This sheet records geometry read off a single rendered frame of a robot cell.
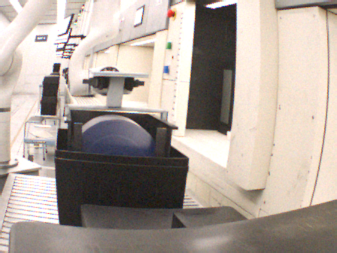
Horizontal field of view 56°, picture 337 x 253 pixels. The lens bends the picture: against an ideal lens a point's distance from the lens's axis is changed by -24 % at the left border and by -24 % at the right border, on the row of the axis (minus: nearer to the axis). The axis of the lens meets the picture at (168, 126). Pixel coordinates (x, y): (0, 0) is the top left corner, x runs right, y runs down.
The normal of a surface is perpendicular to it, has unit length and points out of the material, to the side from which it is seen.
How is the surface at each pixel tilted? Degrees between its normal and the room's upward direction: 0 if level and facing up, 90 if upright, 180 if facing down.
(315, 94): 90
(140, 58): 90
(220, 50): 90
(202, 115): 90
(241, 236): 0
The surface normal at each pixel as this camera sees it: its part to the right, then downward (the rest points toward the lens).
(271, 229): 0.10, -0.99
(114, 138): 0.26, 0.16
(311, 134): -0.95, -0.05
